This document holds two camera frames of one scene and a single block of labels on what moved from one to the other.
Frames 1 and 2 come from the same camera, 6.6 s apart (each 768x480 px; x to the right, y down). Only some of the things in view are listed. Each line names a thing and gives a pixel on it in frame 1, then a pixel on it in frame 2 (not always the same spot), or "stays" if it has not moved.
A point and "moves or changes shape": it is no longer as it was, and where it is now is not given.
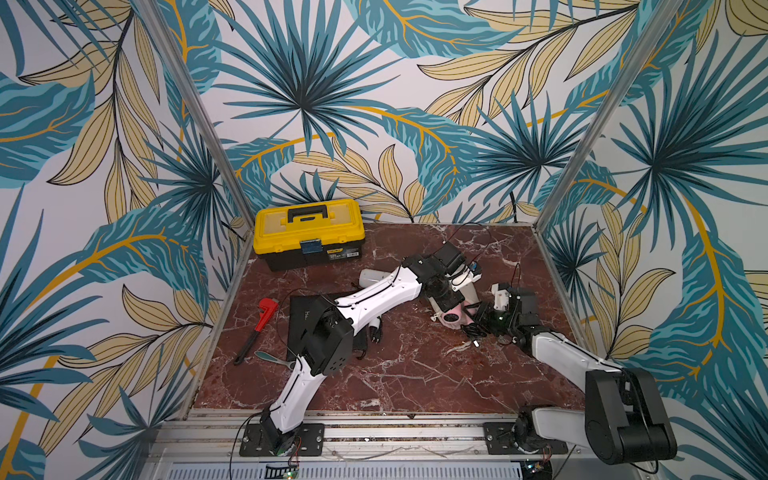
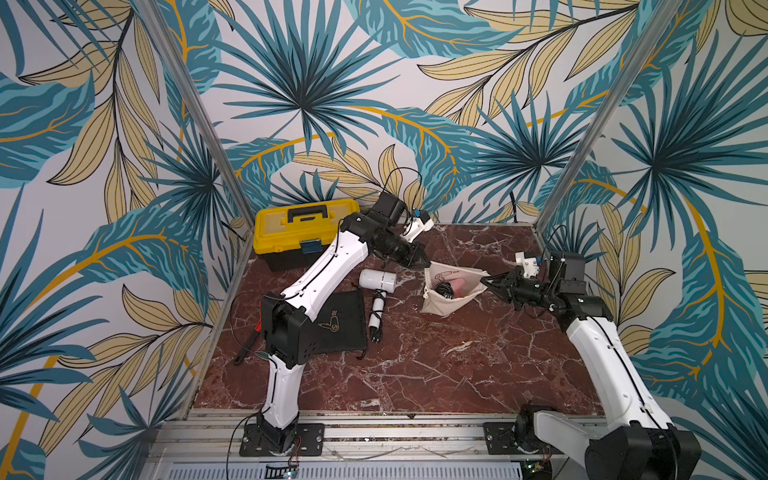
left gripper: [452, 301] -> [410, 257]
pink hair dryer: [457, 316] moves or changes shape
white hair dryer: [366, 278] stays
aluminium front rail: [363, 445] stays
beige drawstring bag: [462, 280] stays
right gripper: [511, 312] -> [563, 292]
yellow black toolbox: [308, 234] stays
